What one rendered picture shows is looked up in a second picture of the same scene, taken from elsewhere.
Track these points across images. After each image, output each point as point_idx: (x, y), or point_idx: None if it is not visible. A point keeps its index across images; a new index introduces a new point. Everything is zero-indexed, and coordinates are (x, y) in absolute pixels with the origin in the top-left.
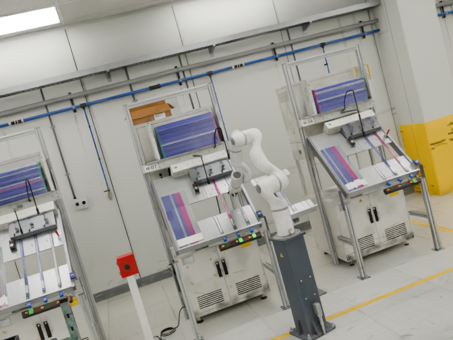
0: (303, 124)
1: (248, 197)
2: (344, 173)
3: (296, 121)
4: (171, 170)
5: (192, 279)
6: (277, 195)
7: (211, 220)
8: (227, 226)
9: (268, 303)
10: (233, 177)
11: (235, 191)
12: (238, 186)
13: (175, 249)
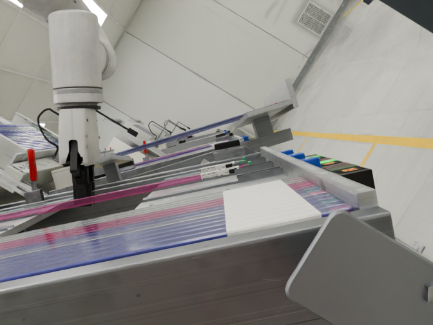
0: (20, 169)
1: (136, 177)
2: (187, 154)
3: (0, 178)
4: None
5: None
6: (176, 162)
7: (159, 201)
8: (232, 178)
9: None
10: (75, 9)
11: (94, 140)
12: (101, 80)
13: (358, 216)
